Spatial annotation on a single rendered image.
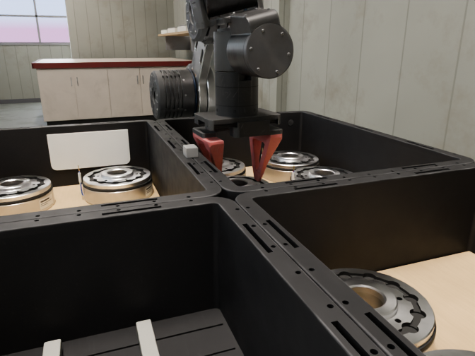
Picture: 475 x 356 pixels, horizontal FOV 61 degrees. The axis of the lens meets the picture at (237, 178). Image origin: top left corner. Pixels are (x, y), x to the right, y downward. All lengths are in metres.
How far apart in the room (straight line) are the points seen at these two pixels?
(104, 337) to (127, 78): 5.62
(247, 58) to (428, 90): 2.22
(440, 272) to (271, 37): 0.30
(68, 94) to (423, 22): 4.49
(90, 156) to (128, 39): 7.29
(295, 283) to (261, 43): 0.29
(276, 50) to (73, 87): 5.48
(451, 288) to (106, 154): 0.54
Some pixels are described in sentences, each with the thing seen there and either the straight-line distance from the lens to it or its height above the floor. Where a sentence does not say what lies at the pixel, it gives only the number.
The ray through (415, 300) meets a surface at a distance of 0.36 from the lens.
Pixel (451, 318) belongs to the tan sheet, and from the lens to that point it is 0.41.
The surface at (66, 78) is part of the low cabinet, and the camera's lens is 5.87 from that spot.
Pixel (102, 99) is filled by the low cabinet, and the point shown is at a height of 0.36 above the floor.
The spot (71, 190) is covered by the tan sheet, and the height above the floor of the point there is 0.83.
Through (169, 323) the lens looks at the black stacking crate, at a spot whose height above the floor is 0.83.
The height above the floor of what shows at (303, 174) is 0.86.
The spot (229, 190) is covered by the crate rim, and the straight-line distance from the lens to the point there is 0.36.
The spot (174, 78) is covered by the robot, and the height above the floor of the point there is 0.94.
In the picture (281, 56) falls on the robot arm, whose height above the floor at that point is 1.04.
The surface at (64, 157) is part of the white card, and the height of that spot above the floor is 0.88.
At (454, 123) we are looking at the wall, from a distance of 2.50.
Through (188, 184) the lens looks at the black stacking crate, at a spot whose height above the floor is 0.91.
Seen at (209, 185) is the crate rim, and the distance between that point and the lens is 0.37.
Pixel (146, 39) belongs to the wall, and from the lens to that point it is 8.02.
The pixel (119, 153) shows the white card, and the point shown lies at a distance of 0.71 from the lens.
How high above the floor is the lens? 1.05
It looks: 18 degrees down
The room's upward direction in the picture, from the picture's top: straight up
